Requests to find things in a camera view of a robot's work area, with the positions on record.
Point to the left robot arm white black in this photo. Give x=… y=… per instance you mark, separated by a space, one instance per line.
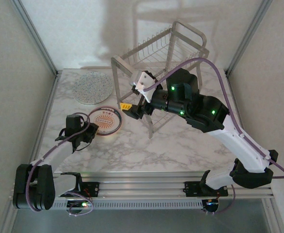
x=59 y=153

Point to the small circuit board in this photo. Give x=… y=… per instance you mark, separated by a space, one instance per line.
x=83 y=205
x=211 y=204

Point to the orange plate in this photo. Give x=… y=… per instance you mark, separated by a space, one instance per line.
x=109 y=136

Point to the aluminium mounting rail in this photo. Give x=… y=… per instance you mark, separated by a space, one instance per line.
x=142 y=184

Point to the teal rimmed patterned plate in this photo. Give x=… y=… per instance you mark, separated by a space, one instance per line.
x=106 y=120

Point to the aluminium table edge bar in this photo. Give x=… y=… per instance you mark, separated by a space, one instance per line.
x=44 y=121

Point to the aluminium frame post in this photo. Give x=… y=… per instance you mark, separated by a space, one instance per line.
x=34 y=31
x=255 y=24

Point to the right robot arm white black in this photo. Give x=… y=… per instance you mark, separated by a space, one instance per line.
x=241 y=145

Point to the blue speckled white plate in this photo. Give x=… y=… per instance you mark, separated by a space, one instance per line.
x=93 y=87

